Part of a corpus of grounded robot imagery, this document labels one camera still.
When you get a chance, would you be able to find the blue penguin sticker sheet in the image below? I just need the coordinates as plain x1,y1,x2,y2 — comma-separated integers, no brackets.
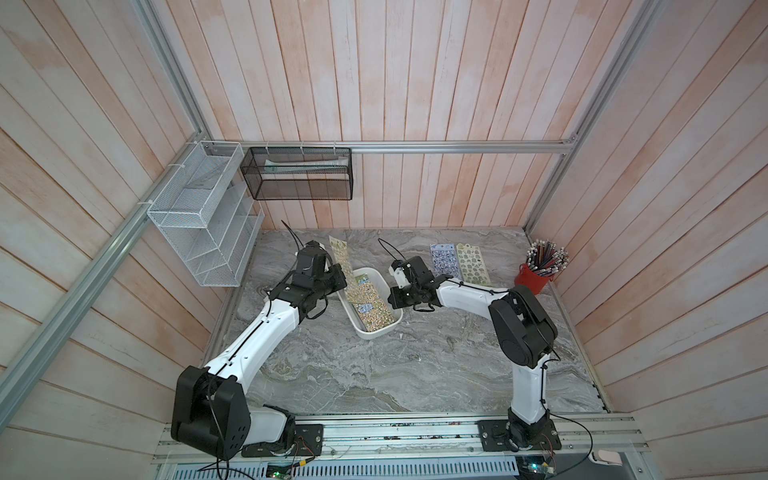
430,244,463,281

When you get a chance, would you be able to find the white plastic storage box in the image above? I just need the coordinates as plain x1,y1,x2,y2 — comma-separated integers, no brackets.
337,267,403,340

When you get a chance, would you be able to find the green frog sticker sheet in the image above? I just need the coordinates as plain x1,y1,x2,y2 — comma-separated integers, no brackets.
456,243,491,287

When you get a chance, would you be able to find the panda sticker sheet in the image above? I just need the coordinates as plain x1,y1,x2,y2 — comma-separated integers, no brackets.
346,274,396,332

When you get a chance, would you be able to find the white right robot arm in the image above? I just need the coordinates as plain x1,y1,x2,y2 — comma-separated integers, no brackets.
388,256,558,451

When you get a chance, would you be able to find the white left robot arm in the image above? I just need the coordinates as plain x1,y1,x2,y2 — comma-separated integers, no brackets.
171,241,347,460

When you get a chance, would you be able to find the red metal pencil bucket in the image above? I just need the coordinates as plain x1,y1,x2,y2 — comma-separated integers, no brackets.
514,264,554,295

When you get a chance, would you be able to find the bundle of coloured pencils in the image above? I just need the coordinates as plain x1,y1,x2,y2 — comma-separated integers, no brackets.
525,239,570,277

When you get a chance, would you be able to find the black wire mesh basket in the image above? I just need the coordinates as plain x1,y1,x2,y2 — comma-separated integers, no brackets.
240,146,354,201

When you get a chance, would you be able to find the white wire mesh shelf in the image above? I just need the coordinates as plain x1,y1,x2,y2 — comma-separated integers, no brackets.
148,141,264,288

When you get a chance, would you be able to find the aluminium mounting rail base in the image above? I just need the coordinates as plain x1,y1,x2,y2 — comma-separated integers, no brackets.
152,412,649,466

